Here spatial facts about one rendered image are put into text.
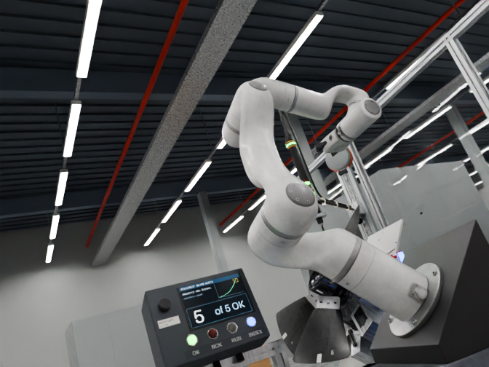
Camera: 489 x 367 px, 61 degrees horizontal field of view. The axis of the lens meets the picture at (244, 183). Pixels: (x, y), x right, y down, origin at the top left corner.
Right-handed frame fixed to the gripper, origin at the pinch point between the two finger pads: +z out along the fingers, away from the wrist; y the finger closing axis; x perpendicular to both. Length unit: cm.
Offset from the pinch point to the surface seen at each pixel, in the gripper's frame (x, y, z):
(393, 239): -37, 37, 23
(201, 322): -50, -73, -23
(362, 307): -59, 1, 14
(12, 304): 219, -215, 1222
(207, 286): -42, -68, -21
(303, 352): -67, -24, 25
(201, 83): 282, 118, 326
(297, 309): -52, -9, 45
